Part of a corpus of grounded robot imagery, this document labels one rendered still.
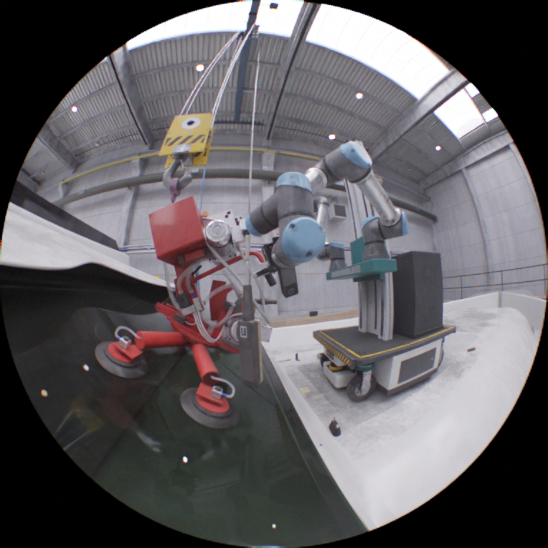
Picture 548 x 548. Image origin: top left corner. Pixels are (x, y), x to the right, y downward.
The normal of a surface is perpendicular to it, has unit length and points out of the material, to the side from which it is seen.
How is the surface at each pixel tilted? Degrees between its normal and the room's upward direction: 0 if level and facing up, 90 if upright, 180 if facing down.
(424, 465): 16
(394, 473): 12
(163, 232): 90
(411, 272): 90
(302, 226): 90
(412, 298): 90
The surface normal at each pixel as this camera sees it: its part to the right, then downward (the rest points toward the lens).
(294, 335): 0.14, -0.10
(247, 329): -0.41, -0.07
